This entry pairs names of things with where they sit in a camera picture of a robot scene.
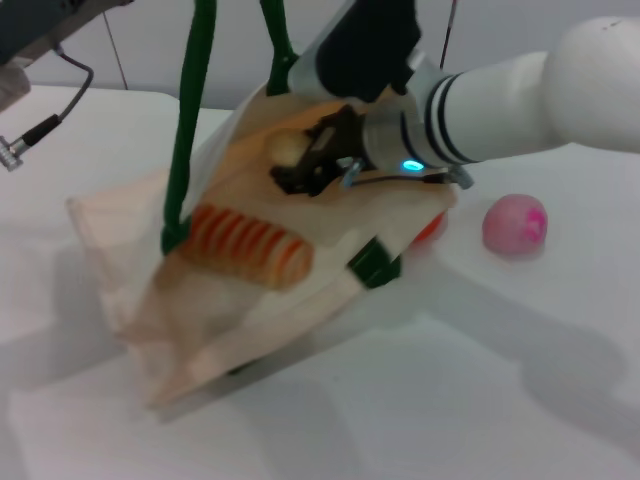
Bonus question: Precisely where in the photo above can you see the orange striped bread loaf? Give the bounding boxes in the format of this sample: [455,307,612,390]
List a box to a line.
[178,204,314,291]

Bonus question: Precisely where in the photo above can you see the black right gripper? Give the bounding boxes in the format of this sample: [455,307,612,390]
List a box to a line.
[270,105,374,197]

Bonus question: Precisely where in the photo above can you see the beige canvas bag green handles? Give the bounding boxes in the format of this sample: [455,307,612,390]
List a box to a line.
[64,0,459,412]

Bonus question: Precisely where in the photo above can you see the beige egg yolk pastry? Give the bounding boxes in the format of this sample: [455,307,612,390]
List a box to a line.
[267,128,309,167]

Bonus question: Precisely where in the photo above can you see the thin dark background cable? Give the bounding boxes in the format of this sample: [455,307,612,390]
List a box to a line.
[101,9,127,91]

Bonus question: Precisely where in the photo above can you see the pink peach bun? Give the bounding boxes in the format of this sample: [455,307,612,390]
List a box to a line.
[481,193,549,257]

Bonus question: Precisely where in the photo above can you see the left wrist cable with connector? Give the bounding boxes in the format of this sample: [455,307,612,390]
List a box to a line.
[0,43,96,172]

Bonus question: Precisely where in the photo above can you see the orange round fruit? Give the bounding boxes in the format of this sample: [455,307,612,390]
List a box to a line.
[409,212,447,246]

